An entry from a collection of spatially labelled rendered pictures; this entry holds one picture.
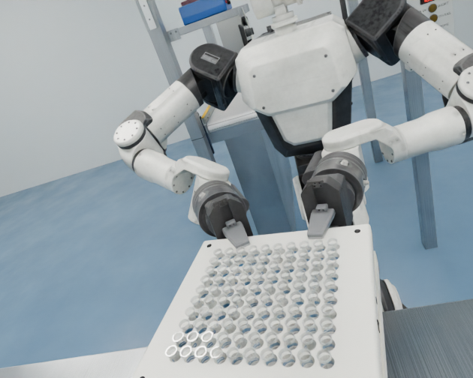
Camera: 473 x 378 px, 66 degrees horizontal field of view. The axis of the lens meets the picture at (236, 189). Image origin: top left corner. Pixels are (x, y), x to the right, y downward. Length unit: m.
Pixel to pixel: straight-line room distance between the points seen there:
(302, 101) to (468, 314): 0.53
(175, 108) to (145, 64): 4.22
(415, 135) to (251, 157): 1.34
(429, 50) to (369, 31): 0.13
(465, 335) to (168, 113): 0.73
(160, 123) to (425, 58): 0.59
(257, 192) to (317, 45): 1.32
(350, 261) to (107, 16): 4.94
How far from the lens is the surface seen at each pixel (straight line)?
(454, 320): 0.64
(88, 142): 5.70
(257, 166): 1.99
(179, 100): 0.94
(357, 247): 0.46
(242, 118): 1.76
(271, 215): 2.13
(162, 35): 1.68
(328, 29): 0.87
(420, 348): 0.60
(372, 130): 0.68
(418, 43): 0.86
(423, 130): 0.73
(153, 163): 0.83
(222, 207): 0.56
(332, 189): 0.52
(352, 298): 0.41
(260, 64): 0.87
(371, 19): 0.90
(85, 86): 5.46
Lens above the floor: 1.38
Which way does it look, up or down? 25 degrees down
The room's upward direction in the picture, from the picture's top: 20 degrees counter-clockwise
